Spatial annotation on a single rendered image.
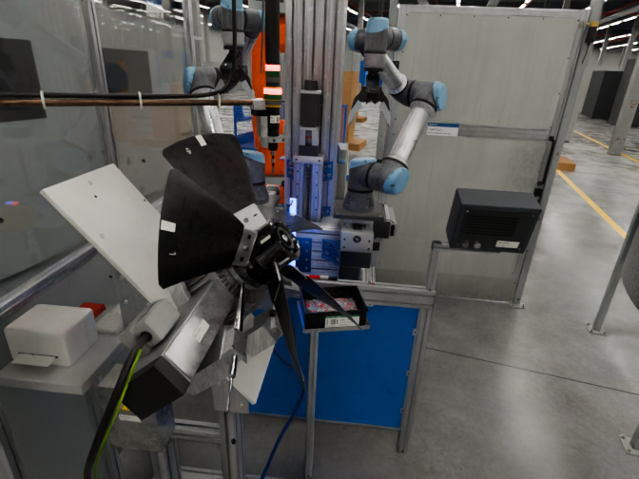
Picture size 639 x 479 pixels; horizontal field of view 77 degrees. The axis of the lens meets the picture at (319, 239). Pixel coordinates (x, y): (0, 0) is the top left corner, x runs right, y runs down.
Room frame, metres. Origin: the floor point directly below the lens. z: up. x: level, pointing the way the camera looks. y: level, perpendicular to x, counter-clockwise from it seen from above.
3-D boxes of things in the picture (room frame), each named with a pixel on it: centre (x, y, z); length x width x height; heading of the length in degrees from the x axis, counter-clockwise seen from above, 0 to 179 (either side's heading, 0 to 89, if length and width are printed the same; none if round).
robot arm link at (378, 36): (1.54, -0.17, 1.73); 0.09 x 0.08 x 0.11; 140
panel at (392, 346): (1.38, 0.00, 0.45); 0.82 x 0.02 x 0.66; 85
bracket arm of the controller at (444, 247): (1.34, -0.53, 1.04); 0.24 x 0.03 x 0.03; 85
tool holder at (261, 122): (1.03, 0.14, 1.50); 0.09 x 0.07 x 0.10; 120
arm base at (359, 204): (1.75, -0.17, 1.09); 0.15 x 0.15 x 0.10
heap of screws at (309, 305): (1.21, -0.06, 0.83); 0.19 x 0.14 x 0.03; 100
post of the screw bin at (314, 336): (1.20, 0.01, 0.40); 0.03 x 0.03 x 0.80; 10
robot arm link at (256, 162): (1.79, 0.33, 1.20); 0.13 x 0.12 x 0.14; 123
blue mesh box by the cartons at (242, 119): (8.34, 1.15, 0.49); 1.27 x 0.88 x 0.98; 163
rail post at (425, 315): (1.35, -0.43, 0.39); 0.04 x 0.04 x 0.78; 85
